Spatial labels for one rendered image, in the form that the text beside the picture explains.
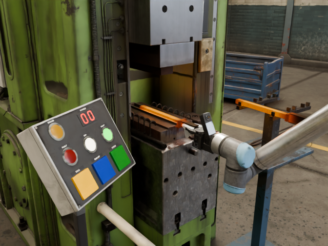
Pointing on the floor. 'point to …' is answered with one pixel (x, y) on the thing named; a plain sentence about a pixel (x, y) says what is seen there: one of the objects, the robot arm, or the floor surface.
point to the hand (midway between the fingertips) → (185, 123)
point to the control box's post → (80, 227)
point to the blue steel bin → (252, 76)
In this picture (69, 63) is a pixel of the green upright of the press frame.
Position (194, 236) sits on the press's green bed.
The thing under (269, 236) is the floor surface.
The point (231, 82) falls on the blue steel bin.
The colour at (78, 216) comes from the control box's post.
